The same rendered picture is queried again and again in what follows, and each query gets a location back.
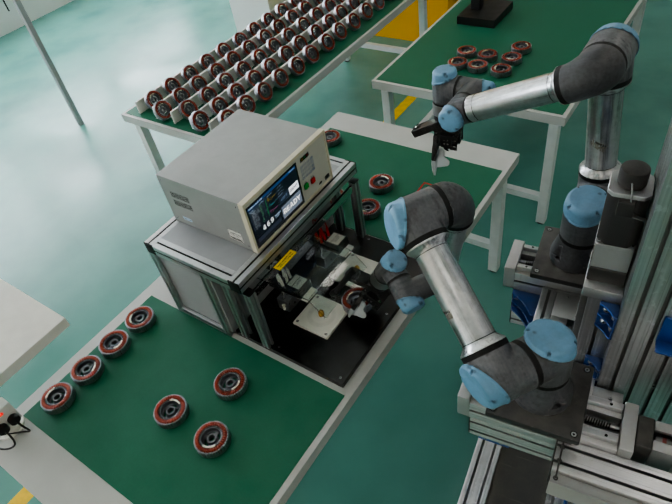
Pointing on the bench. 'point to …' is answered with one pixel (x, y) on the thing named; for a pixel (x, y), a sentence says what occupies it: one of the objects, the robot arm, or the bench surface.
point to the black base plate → (335, 356)
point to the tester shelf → (210, 268)
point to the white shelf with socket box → (21, 345)
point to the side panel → (192, 294)
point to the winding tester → (243, 173)
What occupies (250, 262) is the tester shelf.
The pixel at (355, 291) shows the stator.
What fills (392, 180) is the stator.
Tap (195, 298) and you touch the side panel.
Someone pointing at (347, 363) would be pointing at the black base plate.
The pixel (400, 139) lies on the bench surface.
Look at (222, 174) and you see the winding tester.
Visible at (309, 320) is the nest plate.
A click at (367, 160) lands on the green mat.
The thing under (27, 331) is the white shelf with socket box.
